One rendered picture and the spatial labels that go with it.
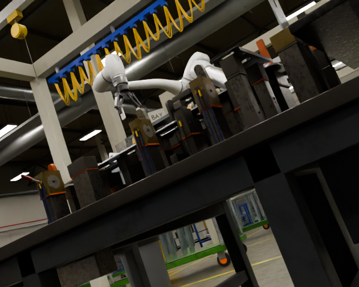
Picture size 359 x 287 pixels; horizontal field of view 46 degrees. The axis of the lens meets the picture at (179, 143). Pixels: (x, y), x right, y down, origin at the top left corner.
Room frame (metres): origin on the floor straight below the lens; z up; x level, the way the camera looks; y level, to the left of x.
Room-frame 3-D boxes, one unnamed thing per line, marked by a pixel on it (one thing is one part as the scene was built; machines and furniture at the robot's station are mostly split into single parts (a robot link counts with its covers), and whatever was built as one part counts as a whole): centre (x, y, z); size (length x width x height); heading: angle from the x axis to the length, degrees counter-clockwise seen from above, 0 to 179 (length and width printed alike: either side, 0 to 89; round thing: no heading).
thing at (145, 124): (1.69, 0.13, 0.87); 0.12 x 0.07 x 0.35; 148
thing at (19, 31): (3.89, 1.15, 2.85); 0.16 x 0.10 x 0.85; 62
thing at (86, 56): (4.78, 0.28, 2.98); 2.51 x 0.07 x 0.60; 62
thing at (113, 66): (2.35, 0.21, 1.62); 0.13 x 0.11 x 0.16; 45
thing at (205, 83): (1.48, -0.15, 0.87); 0.12 x 0.07 x 0.35; 148
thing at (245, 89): (1.23, -0.24, 0.84); 0.05 x 0.05 x 0.29; 58
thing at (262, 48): (1.71, -0.48, 0.95); 0.03 x 0.01 x 0.50; 58
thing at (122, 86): (2.34, 0.20, 1.44); 0.08 x 0.07 x 0.09; 140
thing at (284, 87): (1.56, -0.43, 0.84); 0.12 x 0.05 x 0.29; 148
